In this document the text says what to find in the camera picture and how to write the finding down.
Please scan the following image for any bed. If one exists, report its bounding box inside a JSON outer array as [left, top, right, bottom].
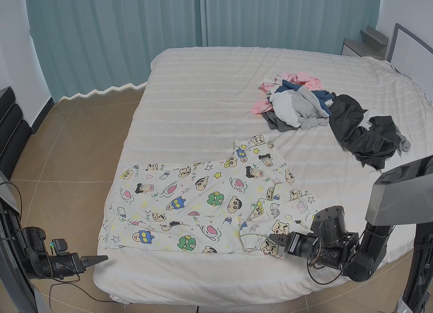
[[92, 22, 433, 306]]

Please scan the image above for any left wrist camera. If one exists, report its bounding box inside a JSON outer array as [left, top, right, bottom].
[[51, 238, 69, 257]]

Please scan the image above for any grey garment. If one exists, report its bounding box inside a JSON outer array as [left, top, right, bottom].
[[396, 131, 413, 153]]

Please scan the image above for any black cable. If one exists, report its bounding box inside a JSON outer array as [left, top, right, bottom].
[[306, 247, 343, 286], [49, 283, 112, 309]]

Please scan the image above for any grey bedside table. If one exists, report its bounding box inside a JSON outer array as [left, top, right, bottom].
[[341, 25, 389, 61]]

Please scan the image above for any pile of clothes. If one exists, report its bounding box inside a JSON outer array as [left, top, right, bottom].
[[250, 71, 336, 133]]

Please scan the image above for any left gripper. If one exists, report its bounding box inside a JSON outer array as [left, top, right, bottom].
[[49, 252, 109, 279]]

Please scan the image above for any blue-green curtain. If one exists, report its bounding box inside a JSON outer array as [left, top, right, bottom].
[[200, 0, 383, 58], [25, 0, 205, 103]]

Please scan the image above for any black and white garment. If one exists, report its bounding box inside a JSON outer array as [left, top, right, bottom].
[[329, 94, 405, 170]]

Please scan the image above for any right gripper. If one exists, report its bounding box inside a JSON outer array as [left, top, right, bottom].
[[268, 231, 318, 259]]

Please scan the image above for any white printed pyjama top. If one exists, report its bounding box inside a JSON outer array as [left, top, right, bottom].
[[98, 132, 321, 259]]

